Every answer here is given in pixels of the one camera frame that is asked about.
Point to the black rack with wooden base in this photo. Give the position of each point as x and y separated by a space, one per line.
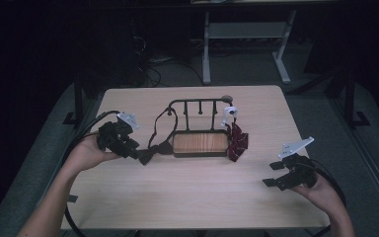
200 143

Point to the dark maroon bow tie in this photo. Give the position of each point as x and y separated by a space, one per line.
156 149

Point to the red striped bow tie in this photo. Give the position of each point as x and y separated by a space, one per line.
238 141

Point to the black metal stand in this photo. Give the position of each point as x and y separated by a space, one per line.
78 98
351 98

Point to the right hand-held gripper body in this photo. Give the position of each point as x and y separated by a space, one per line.
297 173

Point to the person's left hand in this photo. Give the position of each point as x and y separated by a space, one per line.
85 153

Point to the person's right hand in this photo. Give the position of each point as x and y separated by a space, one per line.
319 192

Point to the white metal desk frame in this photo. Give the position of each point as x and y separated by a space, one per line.
243 31

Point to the black tape piece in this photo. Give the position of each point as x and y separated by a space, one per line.
72 198

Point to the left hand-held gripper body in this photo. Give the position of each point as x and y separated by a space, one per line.
112 136

